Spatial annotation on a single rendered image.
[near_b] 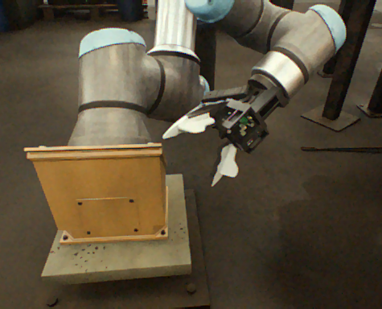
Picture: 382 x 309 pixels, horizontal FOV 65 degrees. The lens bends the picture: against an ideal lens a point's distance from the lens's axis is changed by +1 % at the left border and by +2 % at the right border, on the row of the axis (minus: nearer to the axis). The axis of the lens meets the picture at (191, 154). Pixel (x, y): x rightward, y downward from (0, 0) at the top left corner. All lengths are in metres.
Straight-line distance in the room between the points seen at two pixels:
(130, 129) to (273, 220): 0.56
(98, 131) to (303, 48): 0.40
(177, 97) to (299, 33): 0.32
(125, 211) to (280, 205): 0.54
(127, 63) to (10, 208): 0.67
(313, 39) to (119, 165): 0.42
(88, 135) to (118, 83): 0.13
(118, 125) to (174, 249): 0.31
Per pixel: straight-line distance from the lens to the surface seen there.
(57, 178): 0.65
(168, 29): 0.84
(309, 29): 0.59
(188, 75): 0.79
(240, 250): 0.88
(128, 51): 0.69
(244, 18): 0.59
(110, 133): 0.60
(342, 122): 1.59
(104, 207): 0.68
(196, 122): 0.51
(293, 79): 0.55
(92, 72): 0.68
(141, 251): 0.73
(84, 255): 0.75
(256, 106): 0.52
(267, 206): 1.02
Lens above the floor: 0.69
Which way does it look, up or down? 35 degrees down
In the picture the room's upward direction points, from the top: straight up
